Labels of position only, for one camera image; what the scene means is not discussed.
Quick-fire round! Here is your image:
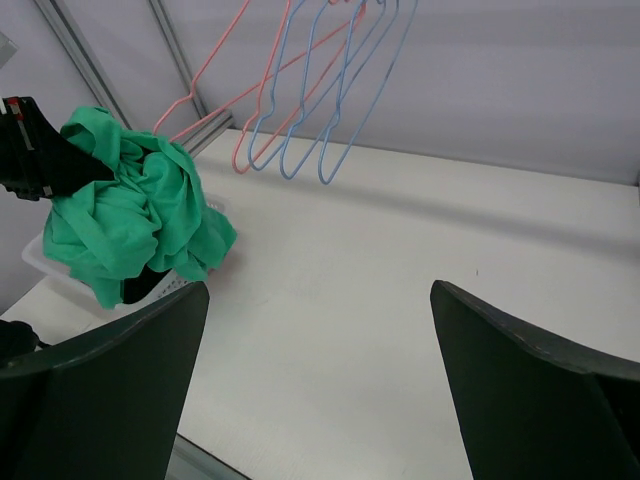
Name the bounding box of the pink hanger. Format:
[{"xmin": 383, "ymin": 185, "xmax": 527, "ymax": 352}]
[
  {"xmin": 153, "ymin": 1, "xmax": 366, "ymax": 141},
  {"xmin": 232, "ymin": 0, "xmax": 371, "ymax": 175}
]

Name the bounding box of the black tank top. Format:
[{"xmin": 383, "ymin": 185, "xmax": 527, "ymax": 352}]
[{"xmin": 121, "ymin": 266, "xmax": 169, "ymax": 305}]

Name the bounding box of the green tank top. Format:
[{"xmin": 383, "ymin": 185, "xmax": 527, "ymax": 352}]
[{"xmin": 42, "ymin": 107, "xmax": 237, "ymax": 309}]

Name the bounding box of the blue hanger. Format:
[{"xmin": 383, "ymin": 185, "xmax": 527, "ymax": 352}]
[
  {"xmin": 236, "ymin": 1, "xmax": 367, "ymax": 173},
  {"xmin": 289, "ymin": 0, "xmax": 419, "ymax": 185},
  {"xmin": 278, "ymin": 0, "xmax": 389, "ymax": 180}
]

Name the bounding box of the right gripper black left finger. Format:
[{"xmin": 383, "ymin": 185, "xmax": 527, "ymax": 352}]
[{"xmin": 1, "ymin": 282, "xmax": 209, "ymax": 479}]

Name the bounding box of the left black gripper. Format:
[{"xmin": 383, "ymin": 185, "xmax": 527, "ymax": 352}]
[{"xmin": 1, "ymin": 96, "xmax": 114, "ymax": 200}]

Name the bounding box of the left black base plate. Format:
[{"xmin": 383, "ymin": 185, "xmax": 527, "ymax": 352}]
[{"xmin": 0, "ymin": 320, "xmax": 49, "ymax": 366}]

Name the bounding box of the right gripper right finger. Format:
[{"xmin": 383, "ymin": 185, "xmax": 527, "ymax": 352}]
[{"xmin": 430, "ymin": 280, "xmax": 639, "ymax": 479}]

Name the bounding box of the aluminium front rail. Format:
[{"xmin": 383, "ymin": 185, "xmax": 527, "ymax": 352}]
[{"xmin": 165, "ymin": 434, "xmax": 250, "ymax": 480}]

